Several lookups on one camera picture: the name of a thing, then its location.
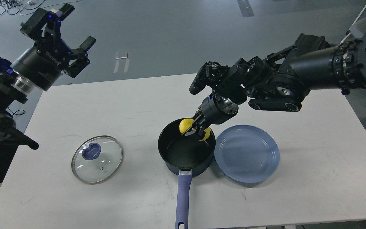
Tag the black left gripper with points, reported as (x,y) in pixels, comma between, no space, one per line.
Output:
(44,66)

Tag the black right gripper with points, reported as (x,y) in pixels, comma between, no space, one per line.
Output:
(215,110)

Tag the yellow potato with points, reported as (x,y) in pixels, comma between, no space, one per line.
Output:
(186,124)

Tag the glass lid blue knob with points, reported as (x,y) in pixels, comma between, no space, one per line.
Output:
(97,159)

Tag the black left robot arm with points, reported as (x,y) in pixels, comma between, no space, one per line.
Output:
(14,87)

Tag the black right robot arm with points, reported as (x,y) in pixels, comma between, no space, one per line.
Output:
(279,82)

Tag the blue plate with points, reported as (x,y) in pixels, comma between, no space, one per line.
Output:
(246,154)

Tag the black pot blue handle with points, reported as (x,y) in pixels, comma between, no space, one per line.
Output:
(186,159)

